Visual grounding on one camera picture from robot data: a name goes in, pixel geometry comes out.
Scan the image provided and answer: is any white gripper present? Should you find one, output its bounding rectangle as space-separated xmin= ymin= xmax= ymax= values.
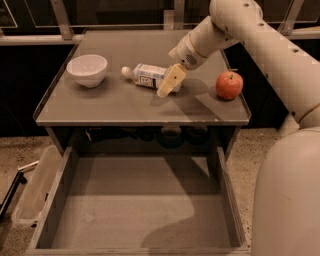
xmin=157 ymin=31 xmax=213 ymax=98

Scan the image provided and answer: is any clear blue-labelled plastic bottle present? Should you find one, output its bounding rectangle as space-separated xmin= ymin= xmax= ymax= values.
xmin=121 ymin=63 xmax=181 ymax=92

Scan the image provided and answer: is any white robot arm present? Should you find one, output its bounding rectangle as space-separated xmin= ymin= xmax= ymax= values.
xmin=157 ymin=0 xmax=320 ymax=256

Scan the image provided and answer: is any grey drawer cabinet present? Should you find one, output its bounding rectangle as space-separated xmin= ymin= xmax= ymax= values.
xmin=34 ymin=30 xmax=250 ymax=151

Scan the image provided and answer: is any open grey top drawer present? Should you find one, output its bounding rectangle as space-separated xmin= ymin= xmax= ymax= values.
xmin=26 ymin=148 xmax=250 ymax=256

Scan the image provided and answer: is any red apple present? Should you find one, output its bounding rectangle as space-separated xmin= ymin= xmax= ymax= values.
xmin=216 ymin=71 xmax=243 ymax=100

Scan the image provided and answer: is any white ceramic bowl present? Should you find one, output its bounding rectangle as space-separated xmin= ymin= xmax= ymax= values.
xmin=66 ymin=54 xmax=108 ymax=88

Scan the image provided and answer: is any metal railing frame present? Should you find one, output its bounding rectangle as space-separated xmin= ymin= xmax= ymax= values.
xmin=0 ymin=0 xmax=320 ymax=45

